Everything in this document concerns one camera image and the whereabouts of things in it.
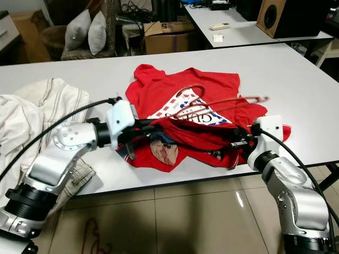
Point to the red plastic hanger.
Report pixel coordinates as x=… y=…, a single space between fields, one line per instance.
x=249 y=99
x=89 y=233

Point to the red shirt with print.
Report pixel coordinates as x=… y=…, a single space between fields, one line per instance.
x=159 y=84

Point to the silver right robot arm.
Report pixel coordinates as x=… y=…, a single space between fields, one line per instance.
x=291 y=185

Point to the white printed sweatshirt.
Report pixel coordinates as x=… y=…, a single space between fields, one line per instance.
x=16 y=121

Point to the open cardboard box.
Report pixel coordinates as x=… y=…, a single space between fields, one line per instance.
x=167 y=43

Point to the cream stitched jacket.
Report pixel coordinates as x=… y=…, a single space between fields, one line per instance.
x=58 y=98

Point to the grey pillow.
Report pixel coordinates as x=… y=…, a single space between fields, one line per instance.
x=98 y=33
x=79 y=32

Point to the brown wicker chair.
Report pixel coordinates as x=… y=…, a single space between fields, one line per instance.
x=111 y=26

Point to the small white box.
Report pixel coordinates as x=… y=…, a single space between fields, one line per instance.
x=219 y=37

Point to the white remote control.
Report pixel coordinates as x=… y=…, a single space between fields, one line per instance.
x=220 y=26

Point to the white drawer unit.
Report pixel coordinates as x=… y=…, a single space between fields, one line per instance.
x=5 y=32

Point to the wooden loudspeaker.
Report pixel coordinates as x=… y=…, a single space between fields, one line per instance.
x=270 y=16

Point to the black electronic device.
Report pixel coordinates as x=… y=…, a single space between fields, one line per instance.
x=218 y=5

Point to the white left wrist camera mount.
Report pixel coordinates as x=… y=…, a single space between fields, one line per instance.
x=121 y=119

